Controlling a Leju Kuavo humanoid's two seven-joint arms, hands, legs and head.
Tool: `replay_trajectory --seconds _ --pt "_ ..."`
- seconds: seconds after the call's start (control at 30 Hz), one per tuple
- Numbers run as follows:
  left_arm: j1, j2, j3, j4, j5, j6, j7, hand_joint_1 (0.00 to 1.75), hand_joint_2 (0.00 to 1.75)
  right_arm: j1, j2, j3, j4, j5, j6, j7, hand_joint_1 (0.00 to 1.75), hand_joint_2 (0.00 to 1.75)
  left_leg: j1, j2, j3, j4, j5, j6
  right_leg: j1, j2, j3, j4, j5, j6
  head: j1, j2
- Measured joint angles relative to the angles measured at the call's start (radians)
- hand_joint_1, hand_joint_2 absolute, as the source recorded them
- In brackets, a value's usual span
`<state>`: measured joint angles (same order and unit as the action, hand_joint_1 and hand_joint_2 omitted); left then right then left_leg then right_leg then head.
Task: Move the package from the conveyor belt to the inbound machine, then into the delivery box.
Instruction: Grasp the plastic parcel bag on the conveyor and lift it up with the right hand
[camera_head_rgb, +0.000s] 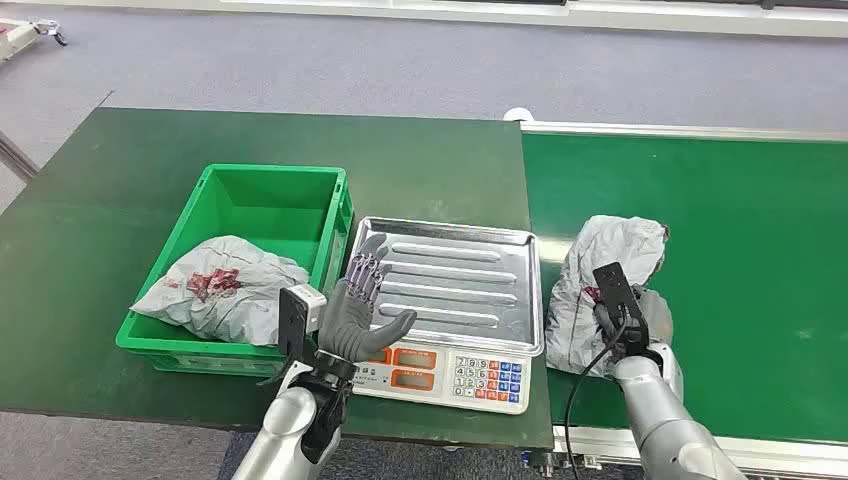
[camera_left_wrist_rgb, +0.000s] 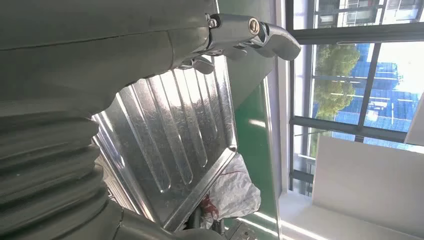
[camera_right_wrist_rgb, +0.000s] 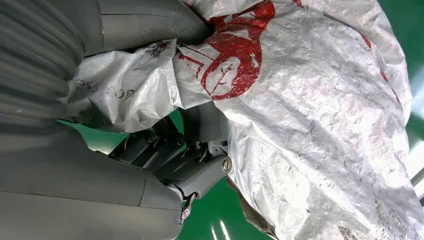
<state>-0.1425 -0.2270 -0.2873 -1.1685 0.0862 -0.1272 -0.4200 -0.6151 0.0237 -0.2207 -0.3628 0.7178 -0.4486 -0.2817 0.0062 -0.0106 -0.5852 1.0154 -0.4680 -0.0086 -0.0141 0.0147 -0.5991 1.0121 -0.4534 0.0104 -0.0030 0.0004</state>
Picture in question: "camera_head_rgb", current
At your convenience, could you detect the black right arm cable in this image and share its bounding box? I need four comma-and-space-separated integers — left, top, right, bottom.
564, 311, 629, 480

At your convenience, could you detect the white wheeled trolley frame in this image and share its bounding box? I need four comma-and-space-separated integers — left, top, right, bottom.
0, 17, 70, 65

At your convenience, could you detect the grey metal bar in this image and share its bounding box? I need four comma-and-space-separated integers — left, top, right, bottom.
0, 130, 40, 184

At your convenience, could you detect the green conveyor belt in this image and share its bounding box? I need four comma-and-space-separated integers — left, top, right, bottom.
521, 131, 848, 444

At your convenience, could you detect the green plastic crate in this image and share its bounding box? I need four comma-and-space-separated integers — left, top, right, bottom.
115, 163, 356, 378

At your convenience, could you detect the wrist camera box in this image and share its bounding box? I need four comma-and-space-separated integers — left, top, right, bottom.
277, 284, 329, 360
592, 262, 651, 354

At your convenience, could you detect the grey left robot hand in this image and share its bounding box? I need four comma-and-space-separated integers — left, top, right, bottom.
317, 233, 419, 365

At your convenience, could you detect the grey plastic mailer package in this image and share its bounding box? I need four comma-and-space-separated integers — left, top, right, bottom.
544, 214, 670, 380

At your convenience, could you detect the dark green table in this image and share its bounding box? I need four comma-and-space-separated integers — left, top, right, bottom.
0, 107, 556, 452

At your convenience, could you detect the grey mailer package red print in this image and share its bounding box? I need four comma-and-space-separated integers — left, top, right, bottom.
130, 235, 311, 347

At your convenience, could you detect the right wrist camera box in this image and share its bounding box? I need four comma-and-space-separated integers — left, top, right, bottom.
592, 262, 651, 354

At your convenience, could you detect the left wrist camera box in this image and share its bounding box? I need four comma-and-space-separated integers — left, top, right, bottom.
277, 284, 329, 360

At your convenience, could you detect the white scale with steel tray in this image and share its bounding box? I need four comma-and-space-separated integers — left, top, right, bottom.
344, 216, 545, 417

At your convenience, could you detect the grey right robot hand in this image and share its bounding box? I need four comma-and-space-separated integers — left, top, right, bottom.
592, 286, 675, 360

